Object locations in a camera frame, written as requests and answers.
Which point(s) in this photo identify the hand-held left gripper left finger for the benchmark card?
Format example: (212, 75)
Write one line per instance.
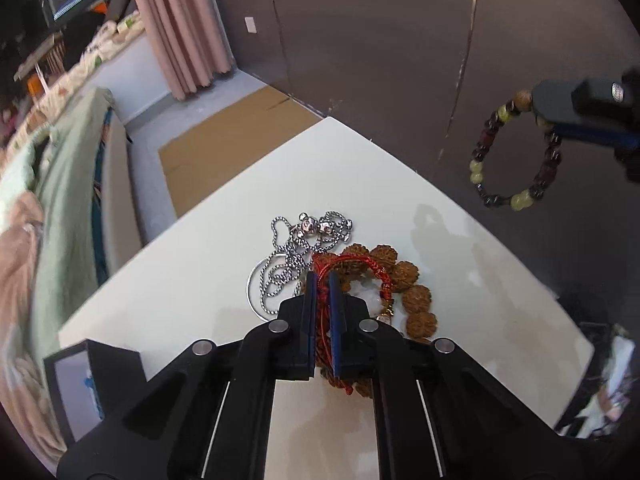
(312, 320)

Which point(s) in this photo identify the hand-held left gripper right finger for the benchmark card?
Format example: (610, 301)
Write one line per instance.
(336, 325)

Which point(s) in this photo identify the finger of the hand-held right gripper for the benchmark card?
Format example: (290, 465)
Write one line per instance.
(555, 102)
(631, 165)

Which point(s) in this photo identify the silver bangle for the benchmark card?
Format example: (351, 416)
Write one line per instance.
(249, 285)

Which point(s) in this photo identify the black cardboard box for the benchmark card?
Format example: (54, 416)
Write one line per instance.
(110, 375)

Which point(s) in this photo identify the flat cardboard sheet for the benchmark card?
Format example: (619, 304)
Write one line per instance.
(220, 145)

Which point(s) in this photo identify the bed with green sheet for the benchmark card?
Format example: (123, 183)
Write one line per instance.
(70, 210)

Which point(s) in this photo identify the pink floral blanket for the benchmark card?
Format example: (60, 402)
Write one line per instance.
(17, 260)

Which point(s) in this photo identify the pink curtain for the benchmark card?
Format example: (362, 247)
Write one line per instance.
(185, 25)

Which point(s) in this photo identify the printed window seat cushion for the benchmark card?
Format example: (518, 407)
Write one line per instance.
(95, 55)

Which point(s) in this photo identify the white desk lamp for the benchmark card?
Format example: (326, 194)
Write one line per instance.
(37, 57)

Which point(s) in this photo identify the white wall outlet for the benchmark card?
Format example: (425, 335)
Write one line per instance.
(250, 25)

